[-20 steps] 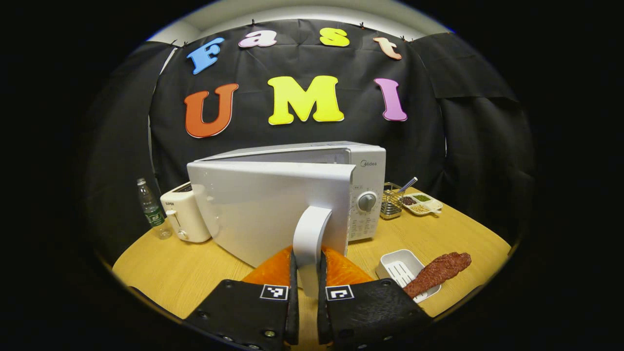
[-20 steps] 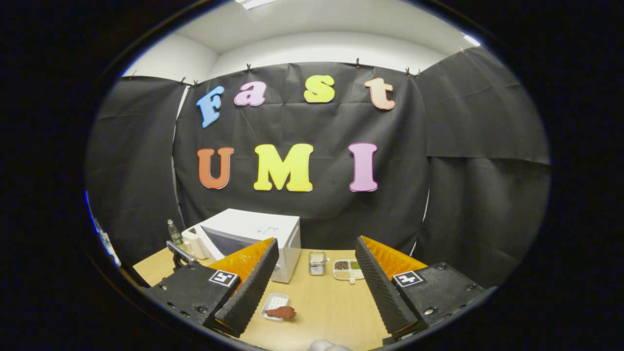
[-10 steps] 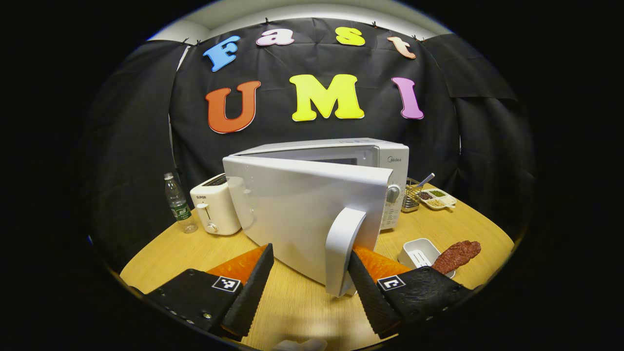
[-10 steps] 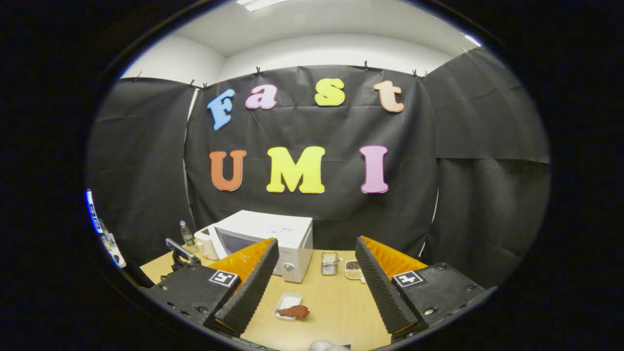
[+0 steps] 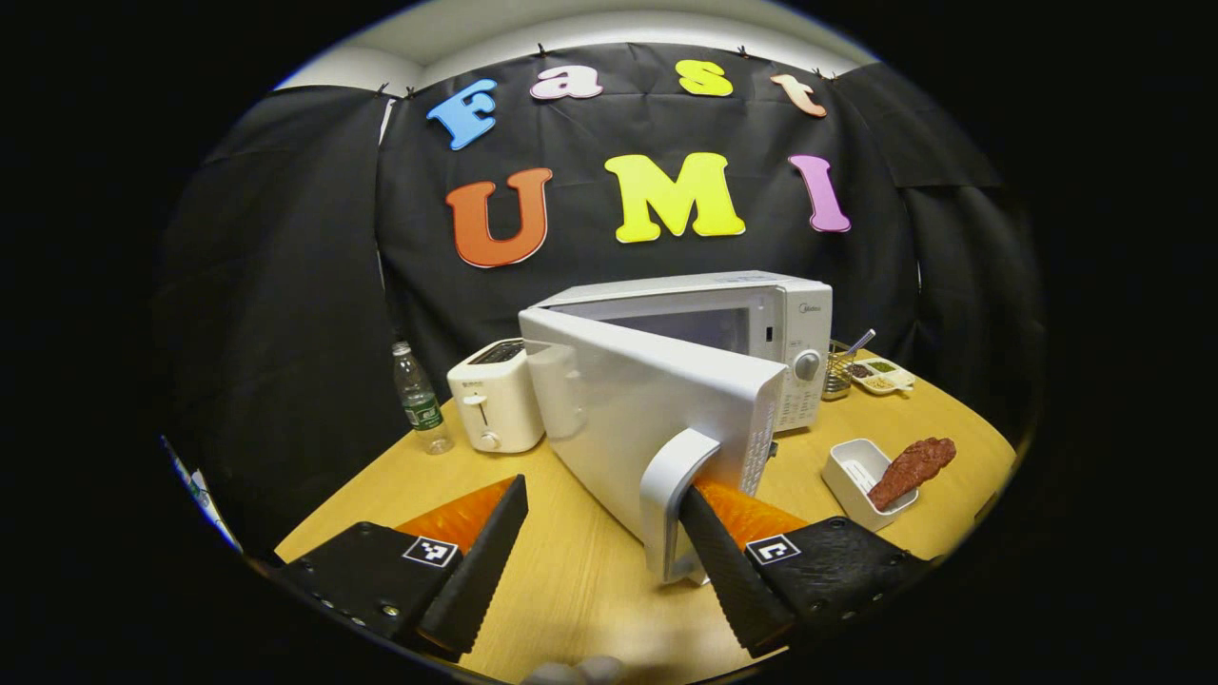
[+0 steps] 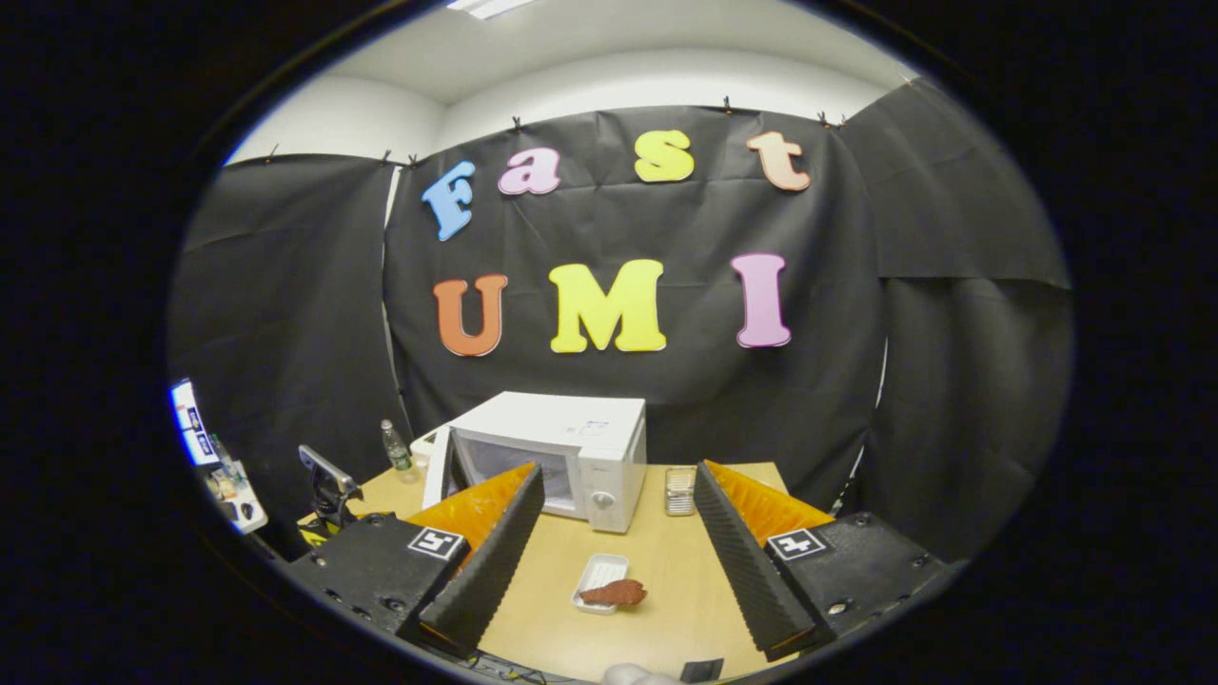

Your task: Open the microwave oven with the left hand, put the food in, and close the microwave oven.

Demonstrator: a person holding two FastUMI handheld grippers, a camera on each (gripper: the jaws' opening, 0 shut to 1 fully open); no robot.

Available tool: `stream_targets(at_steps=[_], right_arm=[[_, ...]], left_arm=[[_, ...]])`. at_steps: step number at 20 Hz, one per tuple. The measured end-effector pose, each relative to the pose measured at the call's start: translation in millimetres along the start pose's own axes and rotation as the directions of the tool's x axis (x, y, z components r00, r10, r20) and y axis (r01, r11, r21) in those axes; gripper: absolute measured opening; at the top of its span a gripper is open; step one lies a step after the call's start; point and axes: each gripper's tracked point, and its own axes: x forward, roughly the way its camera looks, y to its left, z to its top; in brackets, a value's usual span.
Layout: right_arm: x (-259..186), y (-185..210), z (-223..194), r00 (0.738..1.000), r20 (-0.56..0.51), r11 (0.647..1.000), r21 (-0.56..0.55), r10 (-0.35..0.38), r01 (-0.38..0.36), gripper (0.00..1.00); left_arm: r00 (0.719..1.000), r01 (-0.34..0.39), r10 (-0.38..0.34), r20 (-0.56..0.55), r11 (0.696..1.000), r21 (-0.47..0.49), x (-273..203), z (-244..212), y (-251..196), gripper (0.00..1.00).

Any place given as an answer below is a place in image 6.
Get ceiling light panel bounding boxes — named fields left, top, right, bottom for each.
left=445, top=0, right=539, bottom=21

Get compartment food tray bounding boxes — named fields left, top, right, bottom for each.
left=664, top=465, right=698, bottom=518

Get clear plastic water bottle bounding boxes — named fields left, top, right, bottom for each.
left=381, top=420, right=417, bottom=477

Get brown meat piece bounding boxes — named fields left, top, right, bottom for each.
left=580, top=578, right=649, bottom=609

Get white microwave oven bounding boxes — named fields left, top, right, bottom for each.
left=422, top=391, right=649, bottom=535

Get black backdrop cloth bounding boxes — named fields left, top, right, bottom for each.
left=167, top=81, right=1076, bottom=562

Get white rectangular tray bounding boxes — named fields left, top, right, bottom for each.
left=570, top=554, right=631, bottom=616

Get cluttered white side table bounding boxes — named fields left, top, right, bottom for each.
left=203, top=433, right=270, bottom=536

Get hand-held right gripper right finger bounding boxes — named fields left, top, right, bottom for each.
left=693, top=460, right=953, bottom=664

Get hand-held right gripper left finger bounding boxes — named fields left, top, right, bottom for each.
left=285, top=461, right=546, bottom=659

